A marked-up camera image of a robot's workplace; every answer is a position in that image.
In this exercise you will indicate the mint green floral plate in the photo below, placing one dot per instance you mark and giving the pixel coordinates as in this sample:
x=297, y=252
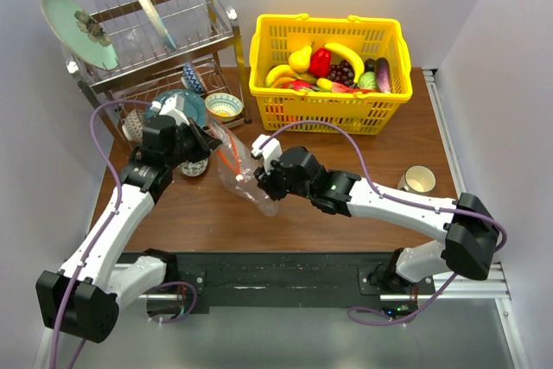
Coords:
x=80, y=32

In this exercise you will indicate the blue zigzag patterned cup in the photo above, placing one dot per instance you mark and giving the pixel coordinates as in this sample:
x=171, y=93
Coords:
x=192, y=79

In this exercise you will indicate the corn cob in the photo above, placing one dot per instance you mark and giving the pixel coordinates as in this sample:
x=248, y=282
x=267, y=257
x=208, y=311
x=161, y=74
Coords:
x=324, y=84

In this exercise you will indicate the cream and blue plate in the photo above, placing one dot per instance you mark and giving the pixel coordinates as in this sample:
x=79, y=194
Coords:
x=158, y=24

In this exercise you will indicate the red dragon fruit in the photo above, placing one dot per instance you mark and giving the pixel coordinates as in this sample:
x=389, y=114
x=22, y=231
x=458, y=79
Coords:
x=299, y=85

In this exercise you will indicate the yellow pear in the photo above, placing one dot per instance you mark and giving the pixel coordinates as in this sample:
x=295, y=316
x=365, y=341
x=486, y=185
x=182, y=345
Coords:
x=299, y=61

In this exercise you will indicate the purple eggplant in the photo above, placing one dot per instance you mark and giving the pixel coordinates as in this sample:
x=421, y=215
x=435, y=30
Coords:
x=383, y=75

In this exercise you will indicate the green cabbage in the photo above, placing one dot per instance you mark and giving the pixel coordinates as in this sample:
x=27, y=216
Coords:
x=368, y=81

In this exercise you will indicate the yellow plastic basket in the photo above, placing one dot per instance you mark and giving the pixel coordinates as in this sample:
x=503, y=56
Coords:
x=278, y=36

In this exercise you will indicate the yellow banana bunch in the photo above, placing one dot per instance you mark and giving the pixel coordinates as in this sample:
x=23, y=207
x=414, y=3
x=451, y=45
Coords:
x=286, y=73

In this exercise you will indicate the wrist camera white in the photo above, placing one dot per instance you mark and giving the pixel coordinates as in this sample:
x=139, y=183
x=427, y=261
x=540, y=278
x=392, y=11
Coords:
x=172, y=106
x=266, y=148

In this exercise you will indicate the watermelon slice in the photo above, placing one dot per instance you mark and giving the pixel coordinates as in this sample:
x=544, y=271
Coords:
x=340, y=88

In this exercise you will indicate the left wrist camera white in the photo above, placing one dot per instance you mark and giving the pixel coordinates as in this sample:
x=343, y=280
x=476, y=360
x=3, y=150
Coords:
x=172, y=106

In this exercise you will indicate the dark purple grapes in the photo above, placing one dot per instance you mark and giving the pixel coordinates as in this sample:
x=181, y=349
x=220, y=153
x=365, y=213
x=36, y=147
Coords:
x=342, y=73

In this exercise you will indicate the clear orange zip bag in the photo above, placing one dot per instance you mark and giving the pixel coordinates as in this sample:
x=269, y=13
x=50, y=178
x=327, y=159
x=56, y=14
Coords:
x=236, y=169

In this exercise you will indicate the steel two-tier dish rack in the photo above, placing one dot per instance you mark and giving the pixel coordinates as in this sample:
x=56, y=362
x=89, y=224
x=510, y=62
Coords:
x=206, y=34

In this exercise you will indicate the patterned cup on rack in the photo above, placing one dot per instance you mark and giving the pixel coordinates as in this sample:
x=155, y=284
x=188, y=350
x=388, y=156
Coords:
x=132, y=126

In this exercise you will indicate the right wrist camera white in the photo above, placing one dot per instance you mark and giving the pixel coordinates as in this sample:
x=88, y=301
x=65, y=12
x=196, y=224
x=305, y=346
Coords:
x=266, y=148

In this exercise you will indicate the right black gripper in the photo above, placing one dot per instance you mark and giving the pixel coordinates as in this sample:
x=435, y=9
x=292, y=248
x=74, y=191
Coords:
x=268, y=181

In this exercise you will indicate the cream mug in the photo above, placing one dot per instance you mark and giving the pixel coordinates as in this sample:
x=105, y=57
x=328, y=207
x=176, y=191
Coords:
x=417, y=179

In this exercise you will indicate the black white leaf bowl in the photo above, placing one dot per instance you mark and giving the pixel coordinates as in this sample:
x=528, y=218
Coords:
x=193, y=169

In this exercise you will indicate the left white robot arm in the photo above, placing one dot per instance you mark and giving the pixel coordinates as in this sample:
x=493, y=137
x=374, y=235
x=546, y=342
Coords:
x=85, y=296

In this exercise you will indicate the yellow interior patterned bowl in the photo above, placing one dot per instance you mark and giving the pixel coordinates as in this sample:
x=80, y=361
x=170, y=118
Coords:
x=224, y=106

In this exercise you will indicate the red bell pepper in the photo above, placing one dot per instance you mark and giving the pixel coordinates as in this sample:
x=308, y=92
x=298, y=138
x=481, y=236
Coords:
x=320, y=63

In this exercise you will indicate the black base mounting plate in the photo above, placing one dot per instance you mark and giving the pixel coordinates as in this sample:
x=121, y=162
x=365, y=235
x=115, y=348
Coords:
x=293, y=280

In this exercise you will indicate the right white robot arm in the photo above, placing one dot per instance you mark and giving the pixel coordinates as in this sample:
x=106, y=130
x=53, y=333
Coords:
x=463, y=240

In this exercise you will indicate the long yellow banana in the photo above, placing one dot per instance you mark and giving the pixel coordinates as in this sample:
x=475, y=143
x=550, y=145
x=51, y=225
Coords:
x=350, y=56

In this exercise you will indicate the teal scalloped plate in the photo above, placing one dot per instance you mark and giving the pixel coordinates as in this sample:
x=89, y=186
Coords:
x=195, y=108

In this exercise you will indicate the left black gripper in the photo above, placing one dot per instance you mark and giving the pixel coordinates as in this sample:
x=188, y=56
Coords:
x=205, y=142

